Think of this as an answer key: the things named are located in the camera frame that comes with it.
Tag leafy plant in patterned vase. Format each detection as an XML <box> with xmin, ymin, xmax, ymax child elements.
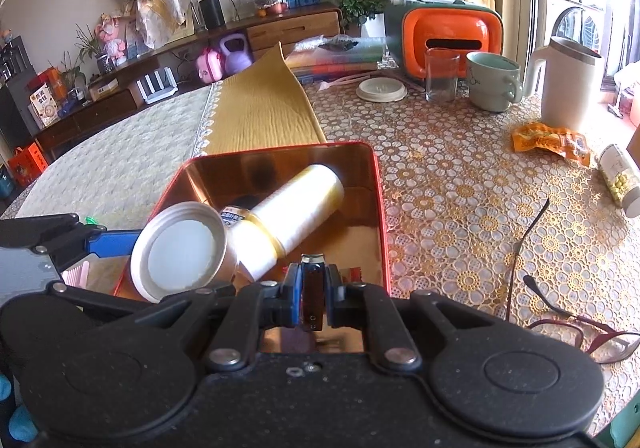
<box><xmin>75</xmin><ymin>25</ymin><xmax>116</xmax><ymax>76</ymax></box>

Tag purple kettlebell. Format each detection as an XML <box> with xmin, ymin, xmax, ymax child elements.
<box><xmin>218</xmin><ymin>33</ymin><xmax>253</xmax><ymax>76</ymax></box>

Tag white jar with metal lid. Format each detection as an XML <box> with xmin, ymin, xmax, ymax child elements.
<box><xmin>130</xmin><ymin>201</ymin><xmax>241</xmax><ymax>304</ymax></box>

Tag orange snack packet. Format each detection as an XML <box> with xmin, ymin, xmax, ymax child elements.
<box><xmin>510</xmin><ymin>122</ymin><xmax>592</xmax><ymax>168</ymax></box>

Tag pink plush doll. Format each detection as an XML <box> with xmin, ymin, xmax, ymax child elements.
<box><xmin>95</xmin><ymin>13</ymin><xmax>128</xmax><ymax>66</ymax></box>

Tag wooden sideboard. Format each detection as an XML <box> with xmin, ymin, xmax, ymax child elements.
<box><xmin>35</xmin><ymin>3</ymin><xmax>346</xmax><ymax>154</ymax></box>

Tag orange and green tissue box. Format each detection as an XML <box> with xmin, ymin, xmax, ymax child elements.
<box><xmin>385</xmin><ymin>0</ymin><xmax>503</xmax><ymax>79</ymax></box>

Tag small black lighter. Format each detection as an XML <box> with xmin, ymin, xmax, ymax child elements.
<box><xmin>300</xmin><ymin>253</ymin><xmax>327</xmax><ymax>331</ymax></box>

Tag white thread spool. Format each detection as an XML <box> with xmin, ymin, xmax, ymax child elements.
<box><xmin>231</xmin><ymin>163</ymin><xmax>347</xmax><ymax>279</ymax></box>

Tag pink strip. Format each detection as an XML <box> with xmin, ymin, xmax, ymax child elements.
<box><xmin>317</xmin><ymin>72</ymin><xmax>377</xmax><ymax>90</ymax></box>

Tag orange gift bag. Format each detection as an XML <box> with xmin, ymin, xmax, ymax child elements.
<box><xmin>7</xmin><ymin>143</ymin><xmax>51</xmax><ymax>187</ymax></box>

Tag white round lid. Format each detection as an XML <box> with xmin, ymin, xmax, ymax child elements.
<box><xmin>357</xmin><ymin>77</ymin><xmax>407</xmax><ymax>102</ymax></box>

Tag white pill bottle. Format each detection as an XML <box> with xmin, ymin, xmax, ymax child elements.
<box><xmin>597</xmin><ymin>143</ymin><xmax>640</xmax><ymax>218</ymax></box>

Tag dark blue bin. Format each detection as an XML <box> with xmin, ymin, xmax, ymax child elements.
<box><xmin>0</xmin><ymin>163</ymin><xmax>16</xmax><ymax>199</ymax></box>

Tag green chair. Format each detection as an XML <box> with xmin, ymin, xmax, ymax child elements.
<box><xmin>592</xmin><ymin>408</ymin><xmax>640</xmax><ymax>448</ymax></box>

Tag white router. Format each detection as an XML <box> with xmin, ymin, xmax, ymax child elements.
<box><xmin>137</xmin><ymin>69</ymin><xmax>179</xmax><ymax>104</ymax></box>

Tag yellow table mat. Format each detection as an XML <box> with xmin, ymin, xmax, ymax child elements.
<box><xmin>205</xmin><ymin>42</ymin><xmax>328</xmax><ymax>156</ymax></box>

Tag small bottle with blue label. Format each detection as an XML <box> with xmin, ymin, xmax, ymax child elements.
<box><xmin>220</xmin><ymin>195</ymin><xmax>261</xmax><ymax>229</ymax></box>

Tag pink toy case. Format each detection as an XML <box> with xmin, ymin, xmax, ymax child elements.
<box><xmin>196</xmin><ymin>48</ymin><xmax>224</xmax><ymax>83</ymax></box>

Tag cream quilted table mat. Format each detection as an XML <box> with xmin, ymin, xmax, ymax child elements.
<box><xmin>0</xmin><ymin>78</ymin><xmax>223</xmax><ymax>289</ymax></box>

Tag red metal tin box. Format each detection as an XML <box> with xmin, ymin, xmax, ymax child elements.
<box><xmin>112</xmin><ymin>140</ymin><xmax>392</xmax><ymax>355</ymax></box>

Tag black cabinet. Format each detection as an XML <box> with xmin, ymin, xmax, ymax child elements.
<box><xmin>0</xmin><ymin>73</ymin><xmax>41</xmax><ymax>144</ymax></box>

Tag black coffee machine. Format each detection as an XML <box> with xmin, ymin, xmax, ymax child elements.
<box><xmin>0</xmin><ymin>35</ymin><xmax>26</xmax><ymax>79</ymax></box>

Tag pink comb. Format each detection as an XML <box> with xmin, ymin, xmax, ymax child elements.
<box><xmin>60</xmin><ymin>260</ymin><xmax>92</xmax><ymax>289</ymax></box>

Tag pale green mug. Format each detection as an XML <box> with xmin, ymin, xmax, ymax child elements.
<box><xmin>466</xmin><ymin>52</ymin><xmax>524</xmax><ymax>91</ymax></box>
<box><xmin>470</xmin><ymin>85</ymin><xmax>524</xmax><ymax>113</ymax></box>

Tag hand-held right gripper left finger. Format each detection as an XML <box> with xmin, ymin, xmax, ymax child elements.
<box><xmin>145</xmin><ymin>263</ymin><xmax>304</xmax><ymax>372</ymax></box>

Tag dark red framed eyeglasses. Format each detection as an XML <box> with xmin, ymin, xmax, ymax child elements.
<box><xmin>505</xmin><ymin>197</ymin><xmax>640</xmax><ymax>365</ymax></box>

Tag brown and white snack box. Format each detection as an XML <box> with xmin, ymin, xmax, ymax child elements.
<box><xmin>28</xmin><ymin>84</ymin><xmax>60</xmax><ymax>128</ymax></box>

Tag clear drinking glass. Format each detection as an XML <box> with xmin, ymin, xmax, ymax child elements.
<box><xmin>425</xmin><ymin>48</ymin><xmax>461</xmax><ymax>103</ymax></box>

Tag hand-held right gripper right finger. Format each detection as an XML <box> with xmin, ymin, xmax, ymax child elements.
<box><xmin>323</xmin><ymin>263</ymin><xmax>506</xmax><ymax>372</ymax></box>

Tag floral lace tablecloth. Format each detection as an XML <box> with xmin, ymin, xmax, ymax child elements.
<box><xmin>300</xmin><ymin>63</ymin><xmax>640</xmax><ymax>429</ymax></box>

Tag small potted plant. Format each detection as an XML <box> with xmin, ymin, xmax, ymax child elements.
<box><xmin>50</xmin><ymin>53</ymin><xmax>86</xmax><ymax>89</ymax></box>

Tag white jug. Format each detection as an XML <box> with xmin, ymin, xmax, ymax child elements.
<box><xmin>522</xmin><ymin>37</ymin><xmax>605</xmax><ymax>129</ymax></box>

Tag white plant pot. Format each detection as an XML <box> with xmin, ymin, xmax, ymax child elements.
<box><xmin>361</xmin><ymin>13</ymin><xmax>387</xmax><ymax>40</ymax></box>

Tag white washing machine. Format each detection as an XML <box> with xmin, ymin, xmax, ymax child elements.
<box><xmin>537</xmin><ymin>0</ymin><xmax>608</xmax><ymax>64</ymax></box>

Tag black speaker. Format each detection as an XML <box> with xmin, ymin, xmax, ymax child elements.
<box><xmin>199</xmin><ymin>0</ymin><xmax>224</xmax><ymax>29</ymax></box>

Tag yellow and white small box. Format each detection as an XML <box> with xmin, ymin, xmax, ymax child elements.
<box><xmin>89</xmin><ymin>80</ymin><xmax>120</xmax><ymax>101</ymax></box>

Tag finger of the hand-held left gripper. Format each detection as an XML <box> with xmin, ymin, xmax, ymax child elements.
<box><xmin>45</xmin><ymin>279</ymin><xmax>153</xmax><ymax>315</ymax></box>
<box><xmin>0</xmin><ymin>213</ymin><xmax>142</xmax><ymax>261</ymax></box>

